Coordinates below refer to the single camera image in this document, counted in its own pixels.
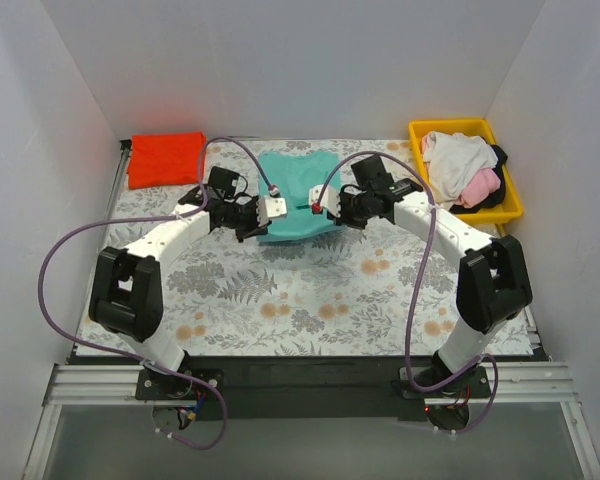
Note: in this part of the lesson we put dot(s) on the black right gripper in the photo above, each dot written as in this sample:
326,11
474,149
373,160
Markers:
343,215

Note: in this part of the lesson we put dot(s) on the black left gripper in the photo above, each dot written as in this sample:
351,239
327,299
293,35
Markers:
253,220

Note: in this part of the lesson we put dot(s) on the teal t shirt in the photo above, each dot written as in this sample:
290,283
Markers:
295,176

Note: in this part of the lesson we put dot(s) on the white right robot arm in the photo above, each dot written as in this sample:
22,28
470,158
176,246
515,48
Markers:
493,285

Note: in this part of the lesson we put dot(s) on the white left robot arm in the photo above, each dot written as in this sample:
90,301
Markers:
127,292

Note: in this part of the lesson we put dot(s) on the folded orange t shirt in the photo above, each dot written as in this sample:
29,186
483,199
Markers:
165,160

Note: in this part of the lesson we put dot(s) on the white t shirt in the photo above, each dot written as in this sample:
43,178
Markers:
452,161

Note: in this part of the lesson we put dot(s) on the pink t shirt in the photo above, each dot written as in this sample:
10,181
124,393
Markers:
482,185

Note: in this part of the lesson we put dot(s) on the yellow plastic bin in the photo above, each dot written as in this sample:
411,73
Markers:
510,208

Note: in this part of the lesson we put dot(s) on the black t shirt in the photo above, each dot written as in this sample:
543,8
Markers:
496,198

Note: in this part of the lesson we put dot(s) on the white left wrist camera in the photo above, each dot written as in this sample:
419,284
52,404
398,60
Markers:
271,207

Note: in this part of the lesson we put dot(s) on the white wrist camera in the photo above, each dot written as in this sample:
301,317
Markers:
324,199
271,207

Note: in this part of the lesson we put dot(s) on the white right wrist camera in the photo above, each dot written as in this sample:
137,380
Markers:
324,199

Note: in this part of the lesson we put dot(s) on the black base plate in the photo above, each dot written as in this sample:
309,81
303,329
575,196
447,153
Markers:
315,387

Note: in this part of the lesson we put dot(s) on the aluminium rail frame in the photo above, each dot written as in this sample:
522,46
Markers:
115,385

